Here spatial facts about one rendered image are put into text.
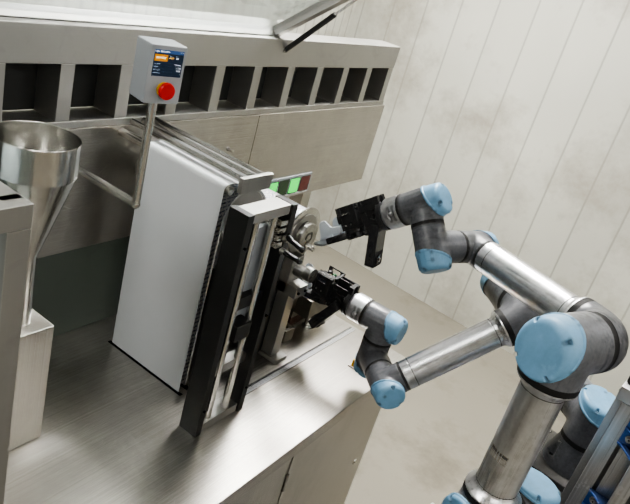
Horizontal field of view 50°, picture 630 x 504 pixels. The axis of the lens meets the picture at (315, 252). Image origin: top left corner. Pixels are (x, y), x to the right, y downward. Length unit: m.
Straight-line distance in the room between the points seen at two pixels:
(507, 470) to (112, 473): 0.76
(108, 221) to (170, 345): 0.34
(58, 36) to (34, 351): 0.60
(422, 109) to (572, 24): 0.98
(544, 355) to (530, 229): 2.91
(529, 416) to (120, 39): 1.11
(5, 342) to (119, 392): 0.80
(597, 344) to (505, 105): 2.96
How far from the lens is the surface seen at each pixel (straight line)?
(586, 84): 3.98
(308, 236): 1.73
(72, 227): 1.65
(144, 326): 1.68
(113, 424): 1.57
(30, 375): 1.40
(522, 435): 1.35
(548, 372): 1.24
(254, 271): 1.45
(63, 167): 1.16
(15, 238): 0.80
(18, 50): 1.42
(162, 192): 1.54
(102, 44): 1.53
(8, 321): 0.86
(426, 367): 1.67
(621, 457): 1.70
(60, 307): 1.76
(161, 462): 1.50
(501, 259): 1.52
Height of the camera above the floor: 1.93
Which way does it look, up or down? 24 degrees down
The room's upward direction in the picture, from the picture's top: 17 degrees clockwise
